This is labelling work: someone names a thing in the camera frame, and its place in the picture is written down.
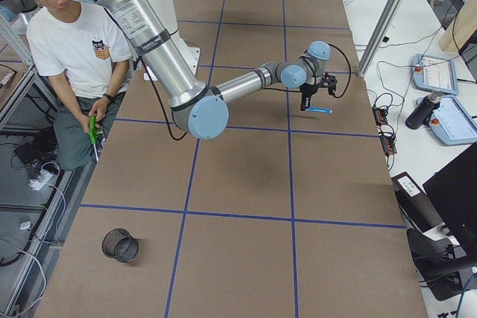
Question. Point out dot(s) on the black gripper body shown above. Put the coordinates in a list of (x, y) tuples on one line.
[(308, 91)]

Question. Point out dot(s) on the blue highlighter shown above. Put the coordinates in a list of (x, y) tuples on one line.
[(319, 110)]

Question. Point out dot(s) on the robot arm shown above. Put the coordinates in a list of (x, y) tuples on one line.
[(197, 108)]

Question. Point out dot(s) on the person's hand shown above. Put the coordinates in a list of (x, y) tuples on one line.
[(99, 108)]

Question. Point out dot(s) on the black water bottle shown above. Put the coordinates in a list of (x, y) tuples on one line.
[(424, 109)]

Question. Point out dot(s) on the teach pendant far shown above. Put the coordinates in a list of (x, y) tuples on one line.
[(431, 73)]

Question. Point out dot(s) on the teach pendant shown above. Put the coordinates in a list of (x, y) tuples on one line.
[(451, 124), (431, 73)]

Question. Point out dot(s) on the teach pendant near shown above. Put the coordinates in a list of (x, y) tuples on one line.
[(451, 124)]

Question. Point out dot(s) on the black monitor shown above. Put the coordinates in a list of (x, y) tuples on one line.
[(452, 192)]

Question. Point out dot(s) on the person in white shirt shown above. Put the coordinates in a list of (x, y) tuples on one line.
[(85, 56)]

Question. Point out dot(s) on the near black mesh cup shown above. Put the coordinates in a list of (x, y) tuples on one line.
[(120, 244)]

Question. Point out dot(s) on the aluminium frame post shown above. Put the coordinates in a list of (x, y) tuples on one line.
[(390, 9)]

